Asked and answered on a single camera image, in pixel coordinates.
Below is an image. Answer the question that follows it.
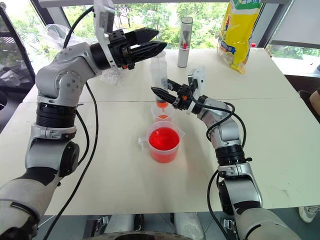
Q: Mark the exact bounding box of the small clear measuring cup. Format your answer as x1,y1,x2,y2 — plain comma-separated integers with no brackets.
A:
150,103,175,124

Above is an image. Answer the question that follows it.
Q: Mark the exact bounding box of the yellow plastic bag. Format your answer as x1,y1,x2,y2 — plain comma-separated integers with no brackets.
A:
216,0,263,75

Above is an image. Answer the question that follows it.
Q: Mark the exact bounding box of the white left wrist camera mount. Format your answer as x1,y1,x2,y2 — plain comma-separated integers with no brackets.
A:
93,0,119,71

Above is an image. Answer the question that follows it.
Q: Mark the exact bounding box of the clear plastic syringe packaging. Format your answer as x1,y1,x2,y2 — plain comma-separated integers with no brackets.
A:
96,66,127,88

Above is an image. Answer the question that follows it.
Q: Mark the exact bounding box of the white rounded cover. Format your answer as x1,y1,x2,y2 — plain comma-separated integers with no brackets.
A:
173,212,205,240

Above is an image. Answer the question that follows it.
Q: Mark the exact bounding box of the clear measuring cylinder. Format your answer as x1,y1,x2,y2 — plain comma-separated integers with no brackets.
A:
149,50,168,110

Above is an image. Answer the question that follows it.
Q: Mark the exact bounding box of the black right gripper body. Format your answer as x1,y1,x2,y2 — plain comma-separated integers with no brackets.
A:
173,84,195,112

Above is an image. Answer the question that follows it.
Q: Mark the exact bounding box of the black metal frame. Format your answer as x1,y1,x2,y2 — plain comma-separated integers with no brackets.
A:
0,4,36,89

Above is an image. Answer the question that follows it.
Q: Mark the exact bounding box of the grey window frame bar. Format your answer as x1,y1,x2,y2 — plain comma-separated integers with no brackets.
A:
38,0,241,8

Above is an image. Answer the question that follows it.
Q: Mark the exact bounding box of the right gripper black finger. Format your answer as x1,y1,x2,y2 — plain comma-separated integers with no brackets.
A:
166,78,183,92
150,86,179,105

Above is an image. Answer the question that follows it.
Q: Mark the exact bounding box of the brown round object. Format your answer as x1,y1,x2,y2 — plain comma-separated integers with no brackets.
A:
298,88,320,119

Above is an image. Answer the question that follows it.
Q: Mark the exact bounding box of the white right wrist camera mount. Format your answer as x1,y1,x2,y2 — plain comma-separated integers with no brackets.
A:
187,66,207,115

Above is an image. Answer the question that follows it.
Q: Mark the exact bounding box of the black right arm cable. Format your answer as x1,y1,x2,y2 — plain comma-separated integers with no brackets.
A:
188,89,248,240

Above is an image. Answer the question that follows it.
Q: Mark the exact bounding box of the clear crumpled plastic bag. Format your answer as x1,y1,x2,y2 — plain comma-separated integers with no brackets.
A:
41,24,75,52

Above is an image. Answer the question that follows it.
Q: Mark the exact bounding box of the white tall tube container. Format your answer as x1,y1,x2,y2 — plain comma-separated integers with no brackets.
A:
177,16,195,69

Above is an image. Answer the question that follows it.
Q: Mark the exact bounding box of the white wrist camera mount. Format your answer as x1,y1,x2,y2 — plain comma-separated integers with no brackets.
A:
93,0,119,71
187,66,207,115

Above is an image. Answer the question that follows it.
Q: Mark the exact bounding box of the white grey sneaker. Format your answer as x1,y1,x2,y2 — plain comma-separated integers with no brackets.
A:
298,204,320,224

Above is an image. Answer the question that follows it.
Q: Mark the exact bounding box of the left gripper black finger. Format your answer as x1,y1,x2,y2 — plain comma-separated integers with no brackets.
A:
124,27,161,48
129,41,168,64

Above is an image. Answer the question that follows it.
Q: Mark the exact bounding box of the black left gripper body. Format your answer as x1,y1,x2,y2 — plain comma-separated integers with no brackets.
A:
108,29,137,71

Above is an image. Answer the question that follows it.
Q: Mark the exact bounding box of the large clear measuring cup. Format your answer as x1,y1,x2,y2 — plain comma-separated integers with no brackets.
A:
138,121,186,165

